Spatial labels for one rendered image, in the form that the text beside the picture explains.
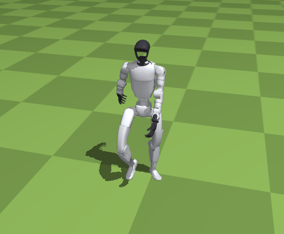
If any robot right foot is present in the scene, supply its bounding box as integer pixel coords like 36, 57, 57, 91
126, 159, 138, 180

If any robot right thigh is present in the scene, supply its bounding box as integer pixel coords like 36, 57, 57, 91
117, 106, 135, 155

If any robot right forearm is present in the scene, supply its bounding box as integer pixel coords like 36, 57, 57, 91
116, 81, 124, 96

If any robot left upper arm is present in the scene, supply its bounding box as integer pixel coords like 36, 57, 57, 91
153, 65, 166, 98

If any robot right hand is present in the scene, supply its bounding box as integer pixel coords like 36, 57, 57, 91
117, 94, 127, 104

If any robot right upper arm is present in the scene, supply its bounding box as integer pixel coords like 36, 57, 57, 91
117, 62, 131, 88

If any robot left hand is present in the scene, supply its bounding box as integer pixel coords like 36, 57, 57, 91
145, 114, 159, 137

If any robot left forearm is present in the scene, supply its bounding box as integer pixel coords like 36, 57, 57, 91
152, 91, 164, 120

